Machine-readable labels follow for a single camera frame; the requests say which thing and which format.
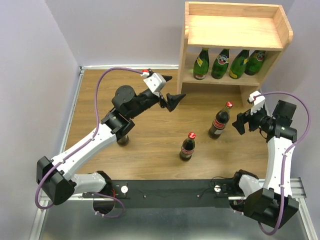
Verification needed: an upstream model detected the cola bottle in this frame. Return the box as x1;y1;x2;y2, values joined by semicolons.
117;134;130;147
179;132;196;162
208;101;233;139

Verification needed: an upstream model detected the cola bottle front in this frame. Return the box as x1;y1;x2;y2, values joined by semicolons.
179;132;196;162

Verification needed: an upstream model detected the wooden two-tier shelf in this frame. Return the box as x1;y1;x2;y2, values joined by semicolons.
177;1;294;106

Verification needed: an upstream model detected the green bottle yellow label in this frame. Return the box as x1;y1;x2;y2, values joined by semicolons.
229;49;250;79

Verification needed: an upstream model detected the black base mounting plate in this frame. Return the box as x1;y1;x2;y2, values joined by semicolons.
82;177;261;210

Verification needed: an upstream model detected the green bottle red-blue label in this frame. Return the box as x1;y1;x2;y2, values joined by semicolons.
244;50;266;76

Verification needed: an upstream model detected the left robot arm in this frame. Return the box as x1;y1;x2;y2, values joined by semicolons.
34;67;185;210

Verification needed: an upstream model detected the green bottle red-white label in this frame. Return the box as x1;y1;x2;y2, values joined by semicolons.
211;48;230;79

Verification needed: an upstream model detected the aluminium frame rail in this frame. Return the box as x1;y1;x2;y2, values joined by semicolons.
29;65;318;240

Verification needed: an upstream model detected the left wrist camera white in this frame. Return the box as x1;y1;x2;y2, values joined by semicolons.
143;73;166;94

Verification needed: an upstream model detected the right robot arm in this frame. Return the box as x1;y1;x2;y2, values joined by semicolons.
230;100;299;229

